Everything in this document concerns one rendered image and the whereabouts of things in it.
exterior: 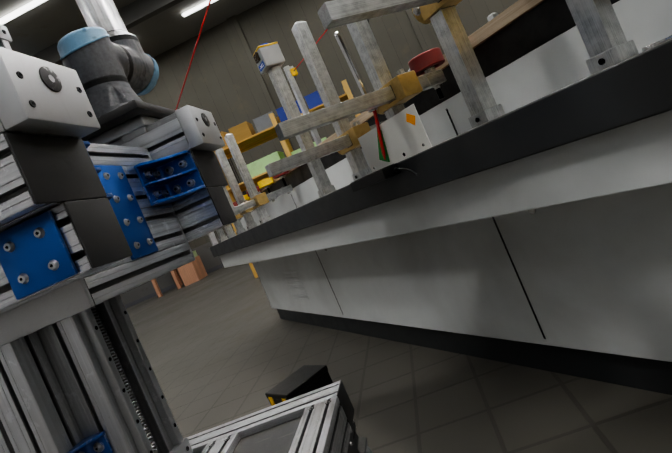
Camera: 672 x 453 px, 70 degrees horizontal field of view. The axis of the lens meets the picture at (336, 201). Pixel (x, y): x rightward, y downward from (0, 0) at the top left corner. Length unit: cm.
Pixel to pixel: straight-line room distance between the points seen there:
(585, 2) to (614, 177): 26
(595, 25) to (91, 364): 94
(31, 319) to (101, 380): 19
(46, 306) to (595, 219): 102
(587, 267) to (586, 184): 38
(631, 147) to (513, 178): 23
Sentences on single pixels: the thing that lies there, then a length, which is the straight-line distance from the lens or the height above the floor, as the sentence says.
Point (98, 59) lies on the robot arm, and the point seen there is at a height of 118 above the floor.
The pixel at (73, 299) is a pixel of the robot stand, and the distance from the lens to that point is 80.
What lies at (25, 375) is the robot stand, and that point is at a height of 62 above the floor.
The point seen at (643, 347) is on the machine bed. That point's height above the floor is 13.
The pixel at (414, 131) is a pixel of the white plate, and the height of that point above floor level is 75.
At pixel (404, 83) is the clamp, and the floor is 85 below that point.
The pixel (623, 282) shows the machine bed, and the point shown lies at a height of 28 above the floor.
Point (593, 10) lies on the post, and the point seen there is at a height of 78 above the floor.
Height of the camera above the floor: 69
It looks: 1 degrees down
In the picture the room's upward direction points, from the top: 23 degrees counter-clockwise
